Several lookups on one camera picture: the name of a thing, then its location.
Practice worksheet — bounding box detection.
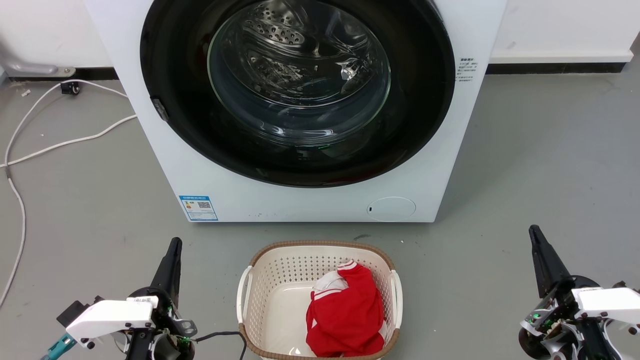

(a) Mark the beige perforated laundry basket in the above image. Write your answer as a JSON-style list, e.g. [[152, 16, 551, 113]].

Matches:
[[236, 240, 404, 360]]

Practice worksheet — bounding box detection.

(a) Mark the blue energy label sticker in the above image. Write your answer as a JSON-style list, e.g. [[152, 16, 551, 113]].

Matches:
[[178, 195, 219, 222]]

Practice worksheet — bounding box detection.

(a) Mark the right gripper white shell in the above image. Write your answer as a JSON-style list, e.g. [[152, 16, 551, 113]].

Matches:
[[518, 224, 640, 360]]

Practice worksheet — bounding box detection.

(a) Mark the teal cable connector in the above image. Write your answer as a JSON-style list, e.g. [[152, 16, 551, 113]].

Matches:
[[40, 334, 77, 360]]

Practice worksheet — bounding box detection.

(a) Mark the white front-load washing machine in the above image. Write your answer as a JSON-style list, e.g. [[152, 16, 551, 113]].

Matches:
[[82, 0, 508, 224]]

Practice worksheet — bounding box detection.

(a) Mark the small black text sticker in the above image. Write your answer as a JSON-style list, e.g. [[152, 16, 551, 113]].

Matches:
[[456, 56, 480, 83]]

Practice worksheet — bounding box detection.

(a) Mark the black round glass washer door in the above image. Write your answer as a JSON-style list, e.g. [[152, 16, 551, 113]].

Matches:
[[140, 0, 457, 189]]

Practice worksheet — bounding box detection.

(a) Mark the long white floor cable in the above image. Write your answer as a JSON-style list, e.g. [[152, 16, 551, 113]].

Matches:
[[0, 79, 129, 307]]

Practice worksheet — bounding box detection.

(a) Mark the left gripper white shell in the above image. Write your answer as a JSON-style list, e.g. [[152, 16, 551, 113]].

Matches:
[[65, 237, 198, 360]]

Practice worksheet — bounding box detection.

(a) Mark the round white filter cover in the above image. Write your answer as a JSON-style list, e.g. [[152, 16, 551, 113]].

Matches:
[[366, 196, 417, 222]]

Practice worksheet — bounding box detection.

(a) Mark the red and white garment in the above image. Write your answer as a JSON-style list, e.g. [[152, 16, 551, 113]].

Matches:
[[305, 260, 387, 358]]

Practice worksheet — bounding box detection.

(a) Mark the grey pipe with bracket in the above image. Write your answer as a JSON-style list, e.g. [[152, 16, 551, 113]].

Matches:
[[0, 50, 77, 79]]

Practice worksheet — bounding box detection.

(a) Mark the stainless steel washer drum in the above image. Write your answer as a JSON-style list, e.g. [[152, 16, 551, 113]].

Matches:
[[220, 0, 387, 108]]

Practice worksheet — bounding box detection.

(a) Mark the short white floor cable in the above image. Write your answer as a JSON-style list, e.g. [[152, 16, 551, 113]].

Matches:
[[0, 114, 138, 168]]

